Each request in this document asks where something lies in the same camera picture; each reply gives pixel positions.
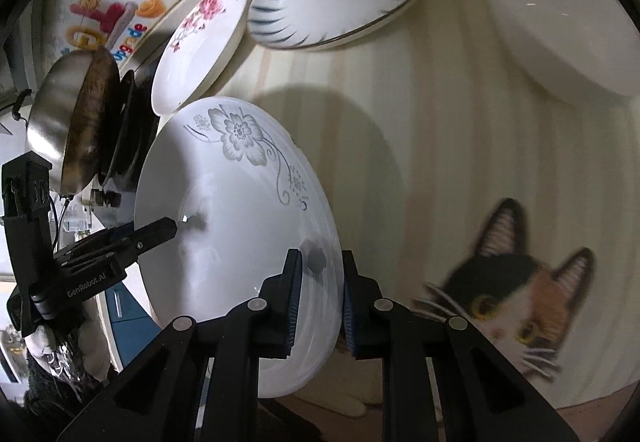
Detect white plate grey flower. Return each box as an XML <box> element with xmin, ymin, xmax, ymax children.
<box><xmin>134</xmin><ymin>97</ymin><xmax>344</xmax><ymax>398</ymax></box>

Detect black pan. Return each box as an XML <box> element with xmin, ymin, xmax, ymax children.
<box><xmin>96</xmin><ymin>70</ymin><xmax>160</xmax><ymax>192</ymax></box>

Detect stainless steel wok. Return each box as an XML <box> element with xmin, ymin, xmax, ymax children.
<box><xmin>27</xmin><ymin>47</ymin><xmax>124</xmax><ymax>196</ymax></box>

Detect striped table mat with cat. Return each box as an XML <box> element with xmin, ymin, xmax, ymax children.
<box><xmin>215</xmin><ymin>0</ymin><xmax>639</xmax><ymax>407</ymax></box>

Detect white plate pink flowers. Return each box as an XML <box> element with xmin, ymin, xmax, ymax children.
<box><xmin>151</xmin><ymin>0</ymin><xmax>248</xmax><ymax>117</ymax></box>

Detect plain white plate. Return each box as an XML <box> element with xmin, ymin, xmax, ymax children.
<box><xmin>488</xmin><ymin>0</ymin><xmax>639</xmax><ymax>108</ymax></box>

